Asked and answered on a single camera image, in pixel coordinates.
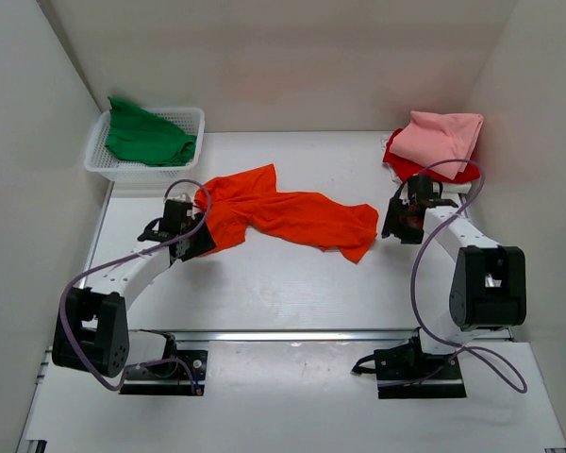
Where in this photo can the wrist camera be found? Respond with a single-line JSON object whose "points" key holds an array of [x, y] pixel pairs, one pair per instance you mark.
{"points": [[402, 192], [181, 197]]}

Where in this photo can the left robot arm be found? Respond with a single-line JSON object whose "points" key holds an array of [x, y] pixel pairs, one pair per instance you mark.
{"points": [[92, 333]]}

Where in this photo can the red folded t shirt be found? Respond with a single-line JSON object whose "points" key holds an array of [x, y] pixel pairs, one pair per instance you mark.
{"points": [[404, 168]]}

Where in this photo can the green t shirt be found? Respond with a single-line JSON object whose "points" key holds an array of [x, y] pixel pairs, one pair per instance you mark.
{"points": [[138, 135]]}

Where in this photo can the white plastic basket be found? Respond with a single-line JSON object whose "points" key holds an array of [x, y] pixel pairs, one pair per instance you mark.
{"points": [[100, 161]]}

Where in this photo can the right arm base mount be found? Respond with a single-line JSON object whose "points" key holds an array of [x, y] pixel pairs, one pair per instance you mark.
{"points": [[407, 372]]}

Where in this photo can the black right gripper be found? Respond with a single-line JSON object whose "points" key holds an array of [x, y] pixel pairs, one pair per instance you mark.
{"points": [[395, 207]]}

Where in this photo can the orange t shirt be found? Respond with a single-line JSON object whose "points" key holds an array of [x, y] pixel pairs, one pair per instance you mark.
{"points": [[251, 199]]}

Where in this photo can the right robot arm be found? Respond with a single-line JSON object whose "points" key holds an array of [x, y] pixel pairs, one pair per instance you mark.
{"points": [[488, 289]]}

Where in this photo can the pink folded t shirt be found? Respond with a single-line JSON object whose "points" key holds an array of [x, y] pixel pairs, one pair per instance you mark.
{"points": [[440, 142]]}

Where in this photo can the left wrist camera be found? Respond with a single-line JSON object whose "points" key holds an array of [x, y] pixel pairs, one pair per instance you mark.
{"points": [[181, 197]]}

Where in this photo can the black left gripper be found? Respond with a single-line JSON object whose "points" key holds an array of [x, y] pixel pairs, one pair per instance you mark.
{"points": [[205, 243]]}

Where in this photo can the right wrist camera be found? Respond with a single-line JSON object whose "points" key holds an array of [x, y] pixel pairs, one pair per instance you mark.
{"points": [[402, 192]]}

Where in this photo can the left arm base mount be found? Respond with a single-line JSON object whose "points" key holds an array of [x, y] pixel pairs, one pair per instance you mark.
{"points": [[165, 366]]}

